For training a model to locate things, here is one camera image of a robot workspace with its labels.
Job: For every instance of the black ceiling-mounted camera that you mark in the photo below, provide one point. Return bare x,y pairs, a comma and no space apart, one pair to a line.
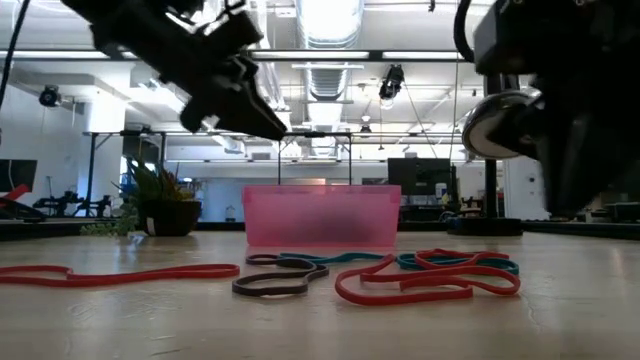
50,96

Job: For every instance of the red rubber band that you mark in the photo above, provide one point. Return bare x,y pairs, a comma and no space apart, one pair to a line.
422,255
200,271
400,300

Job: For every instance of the black aluminium extrusion frame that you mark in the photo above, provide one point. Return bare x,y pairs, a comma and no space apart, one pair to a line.
50,228

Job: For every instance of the dark grey rubber band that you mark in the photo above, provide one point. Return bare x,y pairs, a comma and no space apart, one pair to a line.
270,290

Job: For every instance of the pink translucent plastic bin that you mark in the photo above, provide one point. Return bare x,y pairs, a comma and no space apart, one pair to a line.
320,215

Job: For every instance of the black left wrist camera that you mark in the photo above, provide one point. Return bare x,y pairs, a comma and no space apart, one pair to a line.
235,32

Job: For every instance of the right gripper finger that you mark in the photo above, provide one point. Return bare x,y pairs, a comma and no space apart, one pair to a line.
580,185

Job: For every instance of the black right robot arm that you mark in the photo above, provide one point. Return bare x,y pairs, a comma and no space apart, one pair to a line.
550,30

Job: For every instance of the background black robot arms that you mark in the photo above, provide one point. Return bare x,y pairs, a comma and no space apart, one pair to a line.
65,202

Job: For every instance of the small potted green plant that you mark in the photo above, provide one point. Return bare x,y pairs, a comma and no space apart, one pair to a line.
170,217

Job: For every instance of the black overhead camera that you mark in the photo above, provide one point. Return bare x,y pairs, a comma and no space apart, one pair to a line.
392,80

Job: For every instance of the black metal frame rig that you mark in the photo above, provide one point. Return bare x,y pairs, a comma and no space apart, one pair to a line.
315,134
91,170

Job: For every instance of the teal rubber band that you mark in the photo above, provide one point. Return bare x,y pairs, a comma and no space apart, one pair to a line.
340,258
510,267

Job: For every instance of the black desk lamp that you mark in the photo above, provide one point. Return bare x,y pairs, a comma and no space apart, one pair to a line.
485,227

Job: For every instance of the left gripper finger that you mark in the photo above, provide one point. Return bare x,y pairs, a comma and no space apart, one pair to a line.
245,117

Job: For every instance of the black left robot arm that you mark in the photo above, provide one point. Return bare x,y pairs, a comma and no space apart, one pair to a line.
125,7

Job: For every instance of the silver ceiling air duct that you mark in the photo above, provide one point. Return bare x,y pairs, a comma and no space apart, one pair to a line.
327,20

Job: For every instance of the black computer monitor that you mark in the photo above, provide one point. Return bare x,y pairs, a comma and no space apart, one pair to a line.
420,175
17,175

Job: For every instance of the overhead LED light bar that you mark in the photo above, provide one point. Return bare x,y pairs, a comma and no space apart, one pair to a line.
320,55

